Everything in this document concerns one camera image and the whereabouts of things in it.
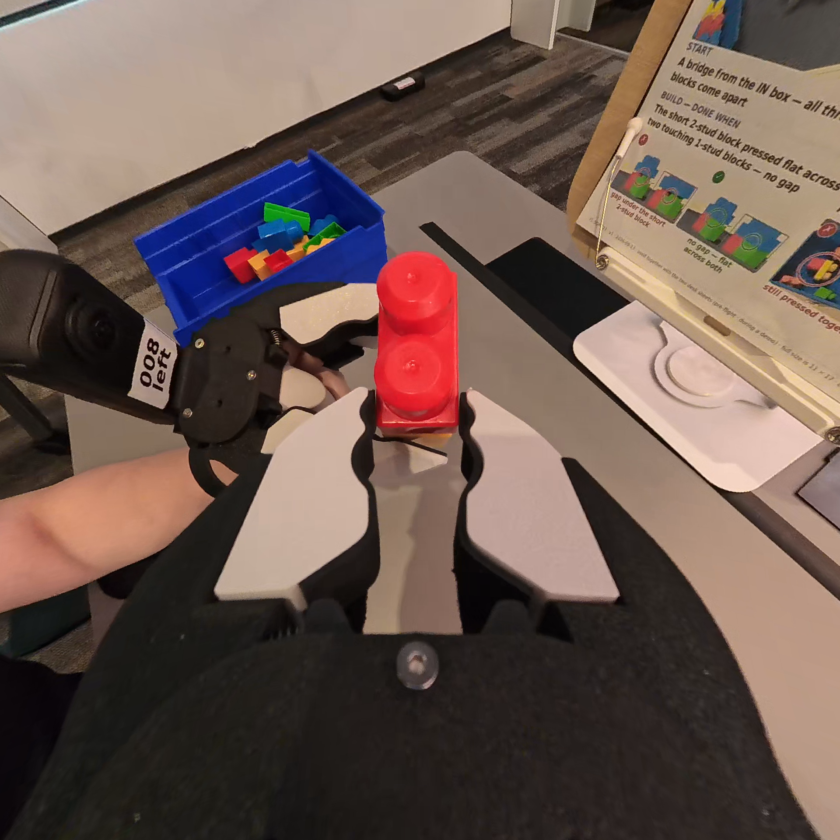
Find red one-stud block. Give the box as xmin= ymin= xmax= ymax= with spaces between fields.
xmin=374 ymin=252 xmax=460 ymax=437

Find black desk plate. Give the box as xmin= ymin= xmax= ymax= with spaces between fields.
xmin=419 ymin=222 xmax=632 ymax=395
xmin=797 ymin=449 xmax=840 ymax=532

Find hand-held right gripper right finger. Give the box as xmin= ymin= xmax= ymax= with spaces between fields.
xmin=455 ymin=388 xmax=622 ymax=626

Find blue plastic bin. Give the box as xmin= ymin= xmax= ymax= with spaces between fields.
xmin=133 ymin=150 xmax=388 ymax=345

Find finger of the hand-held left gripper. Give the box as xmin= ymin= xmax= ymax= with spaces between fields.
xmin=261 ymin=366 xmax=451 ymax=476
xmin=279 ymin=289 xmax=382 ymax=370

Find grey desk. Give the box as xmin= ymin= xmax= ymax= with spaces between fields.
xmin=66 ymin=151 xmax=840 ymax=840

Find person's left forearm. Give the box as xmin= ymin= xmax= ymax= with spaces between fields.
xmin=0 ymin=448 xmax=260 ymax=614

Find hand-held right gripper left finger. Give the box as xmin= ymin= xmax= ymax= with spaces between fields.
xmin=214 ymin=386 xmax=383 ymax=631

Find printed instruction sheet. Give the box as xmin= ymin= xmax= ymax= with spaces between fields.
xmin=576 ymin=0 xmax=840 ymax=421

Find pile of coloured blocks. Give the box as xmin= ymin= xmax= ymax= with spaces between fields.
xmin=223 ymin=202 xmax=349 ymax=284

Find person's left hand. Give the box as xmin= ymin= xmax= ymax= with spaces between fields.
xmin=287 ymin=351 xmax=352 ymax=401

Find person's black trousers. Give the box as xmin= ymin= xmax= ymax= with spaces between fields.
xmin=0 ymin=656 xmax=83 ymax=828

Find white board stand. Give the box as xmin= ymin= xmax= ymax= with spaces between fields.
xmin=573 ymin=301 xmax=840 ymax=493

